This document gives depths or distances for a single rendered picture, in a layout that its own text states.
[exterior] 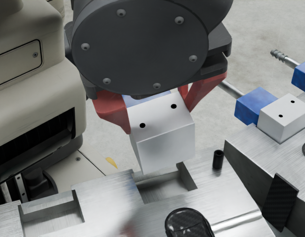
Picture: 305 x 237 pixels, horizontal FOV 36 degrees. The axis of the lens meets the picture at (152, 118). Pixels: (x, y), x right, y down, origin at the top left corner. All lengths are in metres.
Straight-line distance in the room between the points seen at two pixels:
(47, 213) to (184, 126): 0.17
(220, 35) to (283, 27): 2.15
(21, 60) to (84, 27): 0.52
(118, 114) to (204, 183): 0.15
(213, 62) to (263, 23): 2.15
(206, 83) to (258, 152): 0.21
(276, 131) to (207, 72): 0.23
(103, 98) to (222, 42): 0.09
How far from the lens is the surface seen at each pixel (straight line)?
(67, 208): 0.46
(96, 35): 0.19
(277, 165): 0.52
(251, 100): 0.57
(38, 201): 0.56
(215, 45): 0.31
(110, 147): 1.72
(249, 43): 2.29
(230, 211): 0.43
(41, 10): 0.71
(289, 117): 0.54
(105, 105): 0.32
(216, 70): 0.32
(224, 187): 0.44
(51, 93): 0.71
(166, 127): 0.37
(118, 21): 0.18
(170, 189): 0.47
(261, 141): 0.54
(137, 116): 0.38
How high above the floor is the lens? 1.23
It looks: 42 degrees down
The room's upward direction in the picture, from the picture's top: straight up
